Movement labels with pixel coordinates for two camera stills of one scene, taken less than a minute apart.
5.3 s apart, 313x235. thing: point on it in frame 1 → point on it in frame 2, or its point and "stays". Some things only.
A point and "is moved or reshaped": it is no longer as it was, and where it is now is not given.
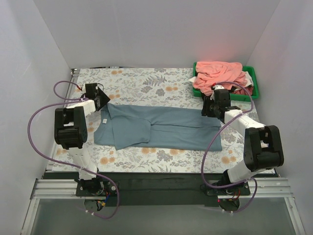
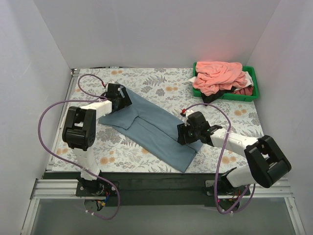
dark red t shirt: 249,89 stays
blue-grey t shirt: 167,127 is moved or reshaped
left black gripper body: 98,98 → 124,98
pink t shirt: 210,73 stays
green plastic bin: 243,98 stays
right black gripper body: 206,110 → 182,134
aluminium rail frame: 42,188 stays
